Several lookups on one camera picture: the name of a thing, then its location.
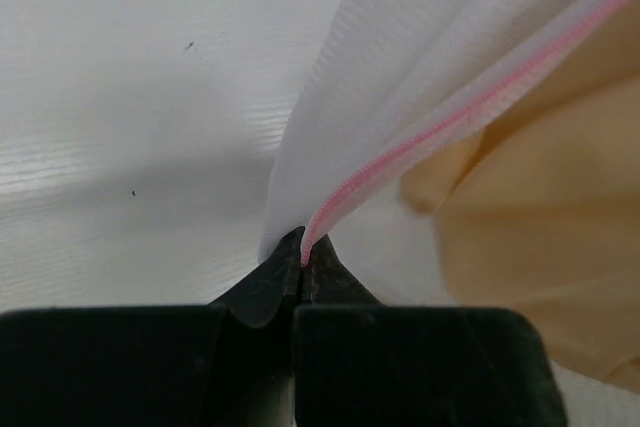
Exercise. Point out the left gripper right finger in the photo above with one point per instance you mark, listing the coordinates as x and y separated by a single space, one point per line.
361 363

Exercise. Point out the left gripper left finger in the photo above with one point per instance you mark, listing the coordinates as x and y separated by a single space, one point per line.
225 363

